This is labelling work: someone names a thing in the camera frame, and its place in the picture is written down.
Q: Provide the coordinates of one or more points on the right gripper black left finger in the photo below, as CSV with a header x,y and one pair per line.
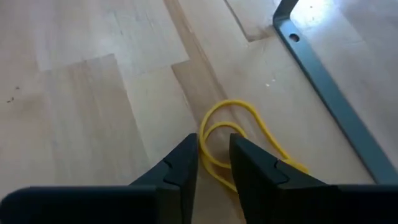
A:
x,y
177,186

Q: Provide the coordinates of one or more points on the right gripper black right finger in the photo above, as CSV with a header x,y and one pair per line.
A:
x,y
255,180

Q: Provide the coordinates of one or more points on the yellow rubber band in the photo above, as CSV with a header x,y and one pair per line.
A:
x,y
231,102

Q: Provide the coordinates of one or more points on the grey perforated metal shelf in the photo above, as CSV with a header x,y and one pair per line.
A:
x,y
329,90

